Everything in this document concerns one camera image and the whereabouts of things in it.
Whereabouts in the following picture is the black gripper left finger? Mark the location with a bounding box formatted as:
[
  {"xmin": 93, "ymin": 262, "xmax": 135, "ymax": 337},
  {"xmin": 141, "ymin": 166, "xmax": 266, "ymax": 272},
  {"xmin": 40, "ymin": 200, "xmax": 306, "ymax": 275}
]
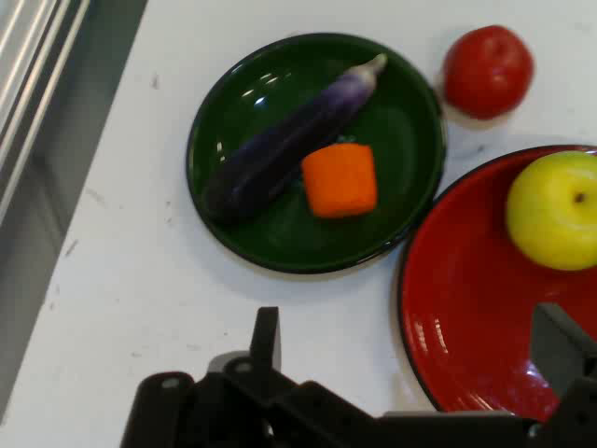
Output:
[{"xmin": 119, "ymin": 305, "xmax": 380, "ymax": 448}]

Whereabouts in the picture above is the red toy tomato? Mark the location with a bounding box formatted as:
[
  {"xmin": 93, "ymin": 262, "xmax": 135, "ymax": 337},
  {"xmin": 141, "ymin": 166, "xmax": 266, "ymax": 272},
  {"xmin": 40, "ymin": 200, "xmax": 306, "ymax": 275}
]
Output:
[{"xmin": 441, "ymin": 24, "xmax": 535, "ymax": 120}]

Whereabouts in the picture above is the purple toy eggplant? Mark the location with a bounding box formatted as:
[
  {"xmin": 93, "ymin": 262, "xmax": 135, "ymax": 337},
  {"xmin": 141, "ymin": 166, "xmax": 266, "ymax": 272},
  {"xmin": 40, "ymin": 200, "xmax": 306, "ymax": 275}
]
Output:
[{"xmin": 202, "ymin": 52, "xmax": 389, "ymax": 225}]

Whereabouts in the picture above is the red round plate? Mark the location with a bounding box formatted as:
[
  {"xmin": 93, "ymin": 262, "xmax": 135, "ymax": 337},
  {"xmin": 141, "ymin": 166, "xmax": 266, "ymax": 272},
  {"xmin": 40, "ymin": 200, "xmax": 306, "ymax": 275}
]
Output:
[{"xmin": 397, "ymin": 144, "xmax": 597, "ymax": 424}]

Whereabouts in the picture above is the green toy apple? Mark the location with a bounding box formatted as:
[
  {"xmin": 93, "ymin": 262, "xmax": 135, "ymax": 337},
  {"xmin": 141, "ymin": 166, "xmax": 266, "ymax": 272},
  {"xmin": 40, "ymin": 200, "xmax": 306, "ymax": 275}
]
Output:
[{"xmin": 506, "ymin": 149, "xmax": 597, "ymax": 272}]

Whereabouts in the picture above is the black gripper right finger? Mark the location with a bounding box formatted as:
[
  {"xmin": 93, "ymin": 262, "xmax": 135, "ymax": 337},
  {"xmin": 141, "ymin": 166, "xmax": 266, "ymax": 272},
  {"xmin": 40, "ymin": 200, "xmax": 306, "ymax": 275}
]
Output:
[{"xmin": 527, "ymin": 301, "xmax": 597, "ymax": 448}]

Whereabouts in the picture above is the orange toy carrot piece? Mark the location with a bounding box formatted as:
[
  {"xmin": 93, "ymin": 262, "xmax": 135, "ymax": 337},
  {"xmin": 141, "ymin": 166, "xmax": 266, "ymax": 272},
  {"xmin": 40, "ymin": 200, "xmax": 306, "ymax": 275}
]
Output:
[{"xmin": 300, "ymin": 143, "xmax": 379, "ymax": 219}]

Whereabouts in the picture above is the aluminium rail profile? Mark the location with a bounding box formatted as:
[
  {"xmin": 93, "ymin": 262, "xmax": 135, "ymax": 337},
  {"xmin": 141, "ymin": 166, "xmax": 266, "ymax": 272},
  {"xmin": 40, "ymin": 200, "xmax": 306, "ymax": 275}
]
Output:
[{"xmin": 0, "ymin": 0, "xmax": 92, "ymax": 225}]

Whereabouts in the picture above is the dark green round plate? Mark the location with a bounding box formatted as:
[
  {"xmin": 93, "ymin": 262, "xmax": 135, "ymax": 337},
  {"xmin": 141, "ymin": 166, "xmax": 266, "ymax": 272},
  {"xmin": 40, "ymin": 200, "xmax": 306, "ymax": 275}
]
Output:
[{"xmin": 186, "ymin": 32, "xmax": 447, "ymax": 275}]

